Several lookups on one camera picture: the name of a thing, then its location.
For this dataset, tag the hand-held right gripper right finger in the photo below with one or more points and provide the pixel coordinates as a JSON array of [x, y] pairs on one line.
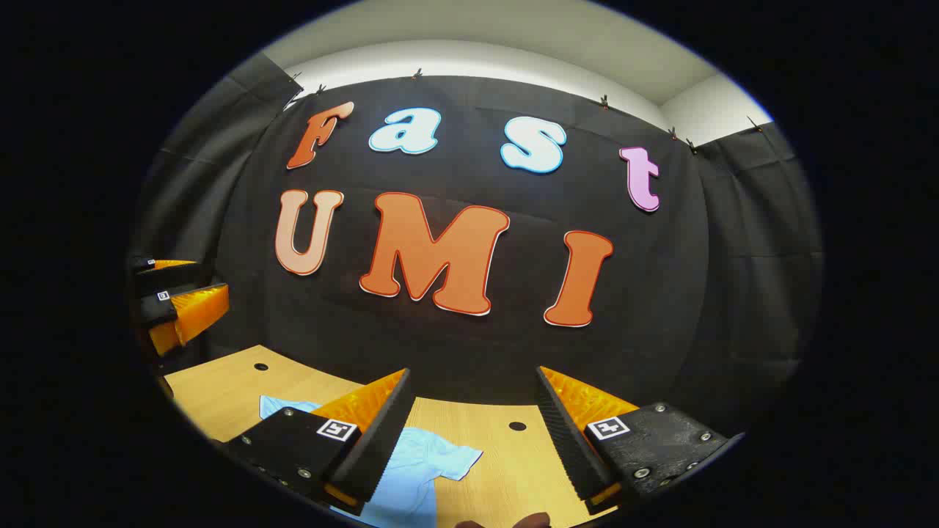
[[568, 440]]

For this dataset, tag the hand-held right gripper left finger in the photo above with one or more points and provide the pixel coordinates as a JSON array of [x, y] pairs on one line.
[[378, 447]]

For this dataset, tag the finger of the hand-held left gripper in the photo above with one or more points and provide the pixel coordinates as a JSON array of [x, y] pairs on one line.
[[169, 277], [158, 309]]

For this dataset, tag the light blue T-shirt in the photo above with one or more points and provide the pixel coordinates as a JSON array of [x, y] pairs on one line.
[[418, 469]]

